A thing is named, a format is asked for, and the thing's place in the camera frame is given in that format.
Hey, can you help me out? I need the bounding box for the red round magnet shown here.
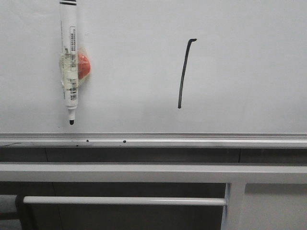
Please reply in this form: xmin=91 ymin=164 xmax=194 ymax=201
xmin=78 ymin=52 xmax=91 ymax=81

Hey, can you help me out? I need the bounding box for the white black-tipped whiteboard marker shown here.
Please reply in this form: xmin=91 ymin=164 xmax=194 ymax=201
xmin=59 ymin=0 xmax=79 ymax=126

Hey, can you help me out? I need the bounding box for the white horizontal stand bar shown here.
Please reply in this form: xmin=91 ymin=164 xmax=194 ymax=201
xmin=23 ymin=196 xmax=227 ymax=206

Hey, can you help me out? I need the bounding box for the grey padded bar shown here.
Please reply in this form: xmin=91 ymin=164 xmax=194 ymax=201
xmin=0 ymin=195 xmax=17 ymax=213

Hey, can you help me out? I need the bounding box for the large whiteboard with aluminium frame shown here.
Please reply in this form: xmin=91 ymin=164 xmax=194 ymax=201
xmin=0 ymin=0 xmax=307 ymax=148

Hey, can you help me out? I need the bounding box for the white metal stand frame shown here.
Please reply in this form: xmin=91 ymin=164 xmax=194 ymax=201
xmin=0 ymin=162 xmax=307 ymax=230

